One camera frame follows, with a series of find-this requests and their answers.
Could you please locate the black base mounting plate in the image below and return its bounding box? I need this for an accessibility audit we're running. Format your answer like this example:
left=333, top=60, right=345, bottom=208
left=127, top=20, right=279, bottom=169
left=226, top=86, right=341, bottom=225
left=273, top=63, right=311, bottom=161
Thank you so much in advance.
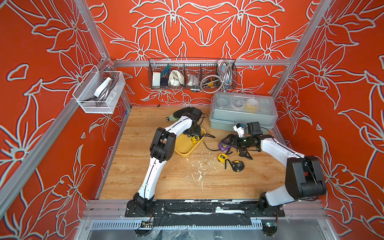
left=125, top=200, right=286, bottom=218

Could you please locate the purple tape measure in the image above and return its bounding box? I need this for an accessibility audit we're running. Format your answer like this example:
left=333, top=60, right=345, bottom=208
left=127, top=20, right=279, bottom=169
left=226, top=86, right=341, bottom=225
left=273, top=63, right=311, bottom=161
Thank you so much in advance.
left=203, top=141, right=232, bottom=152

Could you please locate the black yellow tape measure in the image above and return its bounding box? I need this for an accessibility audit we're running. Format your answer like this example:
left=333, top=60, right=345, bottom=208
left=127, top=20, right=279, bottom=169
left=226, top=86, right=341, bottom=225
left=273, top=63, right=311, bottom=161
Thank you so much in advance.
left=229, top=160, right=245, bottom=172

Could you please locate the yellow oval storage tray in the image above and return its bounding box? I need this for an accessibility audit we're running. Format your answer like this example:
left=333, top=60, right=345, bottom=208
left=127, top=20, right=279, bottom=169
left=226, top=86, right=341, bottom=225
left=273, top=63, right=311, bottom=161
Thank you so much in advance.
left=175, top=128, right=206, bottom=158

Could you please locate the white adapter in side basket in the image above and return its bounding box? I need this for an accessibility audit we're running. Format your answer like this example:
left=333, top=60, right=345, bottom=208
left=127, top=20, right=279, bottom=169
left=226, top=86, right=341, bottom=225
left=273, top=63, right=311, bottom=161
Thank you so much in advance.
left=94, top=77, right=112, bottom=98

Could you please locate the black wire wall basket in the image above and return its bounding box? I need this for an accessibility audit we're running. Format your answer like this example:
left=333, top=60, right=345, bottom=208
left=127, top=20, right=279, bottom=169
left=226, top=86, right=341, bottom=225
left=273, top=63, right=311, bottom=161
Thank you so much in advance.
left=148, top=58, right=238, bottom=94

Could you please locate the white box in basket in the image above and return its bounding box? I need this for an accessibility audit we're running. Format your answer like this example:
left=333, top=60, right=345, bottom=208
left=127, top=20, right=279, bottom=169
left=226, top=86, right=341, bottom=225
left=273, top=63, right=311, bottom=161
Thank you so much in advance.
left=152, top=72, right=161, bottom=87

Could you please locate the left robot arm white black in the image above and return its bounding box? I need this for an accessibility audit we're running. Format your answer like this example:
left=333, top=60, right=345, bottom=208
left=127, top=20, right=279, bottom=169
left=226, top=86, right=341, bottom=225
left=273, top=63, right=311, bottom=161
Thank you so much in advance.
left=132, top=107, right=203, bottom=213

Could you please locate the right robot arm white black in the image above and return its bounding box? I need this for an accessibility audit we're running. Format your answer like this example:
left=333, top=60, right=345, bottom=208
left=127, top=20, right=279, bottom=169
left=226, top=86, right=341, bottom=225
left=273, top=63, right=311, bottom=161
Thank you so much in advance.
left=226, top=134, right=327, bottom=210

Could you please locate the black round tape measure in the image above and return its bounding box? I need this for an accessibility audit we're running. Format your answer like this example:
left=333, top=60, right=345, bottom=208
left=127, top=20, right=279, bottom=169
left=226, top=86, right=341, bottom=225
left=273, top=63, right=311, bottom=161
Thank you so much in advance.
left=237, top=149, right=253, bottom=160

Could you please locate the white cloth in basket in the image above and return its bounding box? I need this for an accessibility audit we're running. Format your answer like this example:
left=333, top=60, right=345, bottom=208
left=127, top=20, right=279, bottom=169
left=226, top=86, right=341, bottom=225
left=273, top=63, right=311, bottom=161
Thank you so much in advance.
left=168, top=70, right=185, bottom=87

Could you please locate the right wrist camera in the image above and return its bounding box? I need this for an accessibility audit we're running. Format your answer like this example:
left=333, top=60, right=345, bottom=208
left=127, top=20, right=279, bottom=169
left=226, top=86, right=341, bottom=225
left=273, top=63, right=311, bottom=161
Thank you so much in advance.
left=233, top=122, right=263, bottom=138

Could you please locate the coiled grey cable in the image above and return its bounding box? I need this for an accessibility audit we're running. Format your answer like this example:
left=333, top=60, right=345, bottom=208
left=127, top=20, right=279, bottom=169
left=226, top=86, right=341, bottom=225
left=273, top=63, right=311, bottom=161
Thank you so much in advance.
left=200, top=59, right=233, bottom=94

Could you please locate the white wire side basket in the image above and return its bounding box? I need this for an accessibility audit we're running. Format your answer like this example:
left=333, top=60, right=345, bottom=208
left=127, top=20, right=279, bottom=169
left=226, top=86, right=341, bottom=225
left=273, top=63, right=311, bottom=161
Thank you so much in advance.
left=73, top=67, right=125, bottom=114

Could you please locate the green black brush tool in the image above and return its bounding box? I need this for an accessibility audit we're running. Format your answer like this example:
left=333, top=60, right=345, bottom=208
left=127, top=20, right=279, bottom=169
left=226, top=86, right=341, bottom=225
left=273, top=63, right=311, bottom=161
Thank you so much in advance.
left=167, top=107, right=192, bottom=121

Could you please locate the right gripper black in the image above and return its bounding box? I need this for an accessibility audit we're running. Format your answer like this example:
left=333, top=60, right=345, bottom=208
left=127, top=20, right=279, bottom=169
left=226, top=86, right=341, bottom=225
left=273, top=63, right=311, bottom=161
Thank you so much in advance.
left=221, top=134, right=253, bottom=151

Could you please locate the grey plastic toolbox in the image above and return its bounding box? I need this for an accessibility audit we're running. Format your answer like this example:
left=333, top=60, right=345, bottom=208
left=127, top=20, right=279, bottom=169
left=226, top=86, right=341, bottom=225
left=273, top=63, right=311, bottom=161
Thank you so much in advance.
left=210, top=92, right=278, bottom=131

